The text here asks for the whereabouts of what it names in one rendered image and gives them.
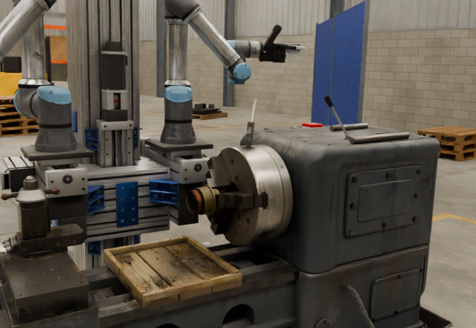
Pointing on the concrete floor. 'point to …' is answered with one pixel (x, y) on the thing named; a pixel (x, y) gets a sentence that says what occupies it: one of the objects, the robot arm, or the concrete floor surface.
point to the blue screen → (341, 66)
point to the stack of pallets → (16, 124)
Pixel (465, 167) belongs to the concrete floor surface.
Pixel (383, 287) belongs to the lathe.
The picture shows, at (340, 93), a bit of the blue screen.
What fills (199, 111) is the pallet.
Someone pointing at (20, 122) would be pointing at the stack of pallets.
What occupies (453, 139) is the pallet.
